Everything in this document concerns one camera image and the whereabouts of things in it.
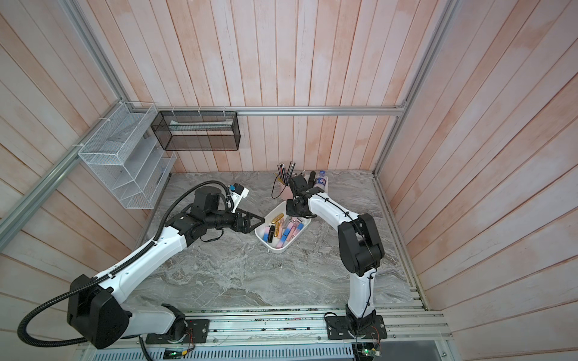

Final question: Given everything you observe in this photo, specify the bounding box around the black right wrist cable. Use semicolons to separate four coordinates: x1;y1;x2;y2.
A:
270;173;290;200

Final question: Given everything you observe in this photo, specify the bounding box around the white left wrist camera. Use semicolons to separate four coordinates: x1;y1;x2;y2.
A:
229;183;249;213

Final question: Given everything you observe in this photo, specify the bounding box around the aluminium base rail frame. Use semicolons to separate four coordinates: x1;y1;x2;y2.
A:
75;299;460;360

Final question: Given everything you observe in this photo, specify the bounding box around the pink metal pen bucket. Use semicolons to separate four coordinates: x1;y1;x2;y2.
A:
280;183;293;200

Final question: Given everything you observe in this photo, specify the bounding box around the pink blue lipstick silver cap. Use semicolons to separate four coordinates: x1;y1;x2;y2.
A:
276;225;292;249

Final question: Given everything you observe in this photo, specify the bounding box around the bundle of coloured pens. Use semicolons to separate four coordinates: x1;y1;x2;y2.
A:
277;161;296;185

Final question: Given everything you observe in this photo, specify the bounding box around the black mesh wall basket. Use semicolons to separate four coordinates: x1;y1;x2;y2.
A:
151;110;241;151

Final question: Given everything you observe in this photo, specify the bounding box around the white wire wall shelf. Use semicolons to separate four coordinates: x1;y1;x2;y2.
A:
78;102;176;210

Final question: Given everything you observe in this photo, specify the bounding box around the white plastic storage box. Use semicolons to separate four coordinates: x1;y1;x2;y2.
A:
254;201;311;254

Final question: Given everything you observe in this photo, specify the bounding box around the black corrugated cable conduit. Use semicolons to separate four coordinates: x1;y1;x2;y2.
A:
17;180;231;348

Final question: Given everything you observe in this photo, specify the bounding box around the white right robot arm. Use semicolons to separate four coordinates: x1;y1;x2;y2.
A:
286;174;385;320

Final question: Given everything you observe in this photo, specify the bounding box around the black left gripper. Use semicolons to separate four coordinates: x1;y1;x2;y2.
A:
205;206;265;234

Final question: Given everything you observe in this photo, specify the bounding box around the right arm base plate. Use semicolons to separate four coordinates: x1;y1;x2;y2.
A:
324;312;388;341

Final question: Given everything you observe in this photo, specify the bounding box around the black stapler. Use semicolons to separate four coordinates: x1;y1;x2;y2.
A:
308;171;316;187

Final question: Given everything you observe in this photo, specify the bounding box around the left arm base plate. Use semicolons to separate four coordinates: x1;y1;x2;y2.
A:
145;318;210;345

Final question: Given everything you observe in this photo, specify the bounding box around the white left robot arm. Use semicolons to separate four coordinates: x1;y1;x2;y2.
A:
67;181;264;349

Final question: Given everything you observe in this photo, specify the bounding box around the slim pink lip gloss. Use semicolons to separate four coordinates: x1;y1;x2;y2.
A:
286;222;303;242

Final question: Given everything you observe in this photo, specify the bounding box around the black lipstick with gold band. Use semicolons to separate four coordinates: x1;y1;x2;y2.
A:
267;226;275;243

